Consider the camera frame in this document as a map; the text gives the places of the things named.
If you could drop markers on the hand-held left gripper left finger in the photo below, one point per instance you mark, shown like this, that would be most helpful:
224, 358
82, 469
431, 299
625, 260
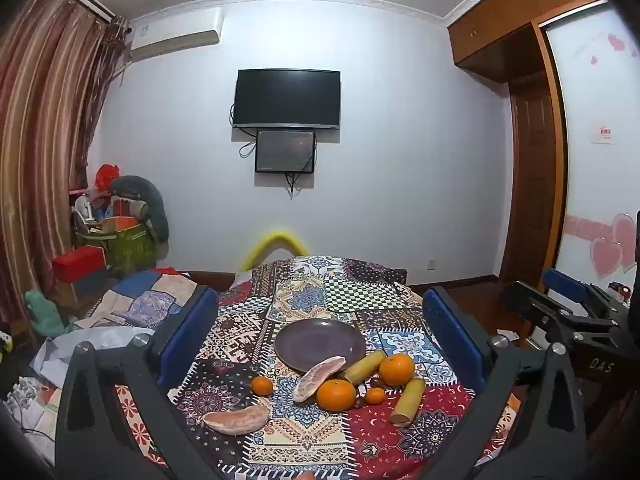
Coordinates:
192, 332

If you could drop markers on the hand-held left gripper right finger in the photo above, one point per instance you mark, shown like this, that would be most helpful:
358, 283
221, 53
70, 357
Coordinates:
450, 332

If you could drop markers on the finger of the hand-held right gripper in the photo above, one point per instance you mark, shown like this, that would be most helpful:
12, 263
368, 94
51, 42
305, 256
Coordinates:
522, 294
565, 284

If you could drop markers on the large orange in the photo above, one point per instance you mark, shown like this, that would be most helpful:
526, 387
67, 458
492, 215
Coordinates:
397, 370
336, 395

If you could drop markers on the sugarcane piece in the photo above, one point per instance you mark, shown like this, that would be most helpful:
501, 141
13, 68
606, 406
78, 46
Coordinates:
407, 402
365, 366

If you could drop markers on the small tangerine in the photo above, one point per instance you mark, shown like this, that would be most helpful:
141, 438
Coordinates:
375, 396
262, 386

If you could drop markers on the purple round plate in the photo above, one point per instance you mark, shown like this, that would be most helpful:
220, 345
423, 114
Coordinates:
320, 345

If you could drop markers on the peeled pomelo segment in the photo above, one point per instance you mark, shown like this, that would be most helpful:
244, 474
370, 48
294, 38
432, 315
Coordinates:
317, 377
237, 419

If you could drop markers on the patchwork blanket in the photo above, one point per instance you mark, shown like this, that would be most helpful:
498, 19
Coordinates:
145, 297

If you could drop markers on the brown wooden door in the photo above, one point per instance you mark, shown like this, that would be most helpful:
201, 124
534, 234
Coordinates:
532, 185

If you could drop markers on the green cardboard box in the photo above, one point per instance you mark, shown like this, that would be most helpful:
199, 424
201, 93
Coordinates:
127, 247

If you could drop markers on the white crumpled cloth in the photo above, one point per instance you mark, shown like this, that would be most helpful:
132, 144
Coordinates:
75, 347

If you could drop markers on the red box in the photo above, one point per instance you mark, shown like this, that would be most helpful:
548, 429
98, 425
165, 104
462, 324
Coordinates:
77, 265

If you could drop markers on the grey pillow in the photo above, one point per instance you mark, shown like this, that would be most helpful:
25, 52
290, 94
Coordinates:
150, 200

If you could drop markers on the teal plush toy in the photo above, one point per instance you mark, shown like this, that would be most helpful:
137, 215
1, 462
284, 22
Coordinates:
45, 312

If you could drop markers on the patchwork tablecloth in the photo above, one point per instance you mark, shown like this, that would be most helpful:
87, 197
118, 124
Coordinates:
300, 440

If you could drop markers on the red square door sticker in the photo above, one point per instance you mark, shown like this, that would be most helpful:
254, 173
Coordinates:
605, 133

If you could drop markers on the red plastic bag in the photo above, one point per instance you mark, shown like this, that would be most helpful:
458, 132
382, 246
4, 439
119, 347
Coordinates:
106, 176

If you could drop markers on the striped brown curtain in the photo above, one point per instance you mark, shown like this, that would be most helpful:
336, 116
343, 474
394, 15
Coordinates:
45, 135

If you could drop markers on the wooden overhead cabinet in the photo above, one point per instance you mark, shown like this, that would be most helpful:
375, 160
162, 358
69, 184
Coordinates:
510, 25

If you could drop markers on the white air conditioner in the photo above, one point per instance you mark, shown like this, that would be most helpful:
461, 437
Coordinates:
175, 30

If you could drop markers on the small black wall monitor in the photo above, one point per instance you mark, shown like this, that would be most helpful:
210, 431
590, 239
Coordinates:
285, 151

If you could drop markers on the black wall television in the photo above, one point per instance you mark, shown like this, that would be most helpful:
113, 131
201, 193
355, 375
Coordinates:
287, 97

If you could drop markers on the white curtain rail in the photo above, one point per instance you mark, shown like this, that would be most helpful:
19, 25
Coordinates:
85, 0

